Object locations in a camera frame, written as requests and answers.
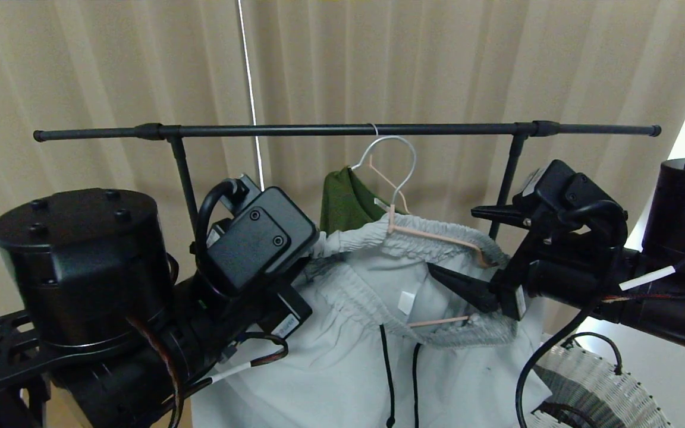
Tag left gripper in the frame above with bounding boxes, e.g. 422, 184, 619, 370
185, 278, 315, 384

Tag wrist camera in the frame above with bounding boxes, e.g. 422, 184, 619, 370
512, 159, 629, 246
205, 175, 320, 298

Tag pale grey shorts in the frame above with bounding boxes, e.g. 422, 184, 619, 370
191, 213, 555, 428

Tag black clothes rack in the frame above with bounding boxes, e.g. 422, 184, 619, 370
33, 120, 662, 243

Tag beige curtain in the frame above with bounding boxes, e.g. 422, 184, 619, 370
0, 0, 685, 339

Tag pink clothes hanger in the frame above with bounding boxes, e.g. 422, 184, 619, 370
367, 124, 410, 216
351, 136, 493, 329

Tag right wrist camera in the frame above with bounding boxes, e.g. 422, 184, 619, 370
512, 159, 629, 246

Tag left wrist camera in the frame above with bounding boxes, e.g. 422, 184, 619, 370
205, 175, 320, 298

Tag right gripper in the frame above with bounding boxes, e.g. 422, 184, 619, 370
427, 204, 620, 323

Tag white laundry basket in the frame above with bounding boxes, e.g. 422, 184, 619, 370
524, 332, 673, 428

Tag green sleeveless top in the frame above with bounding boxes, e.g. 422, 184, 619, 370
319, 166, 407, 236

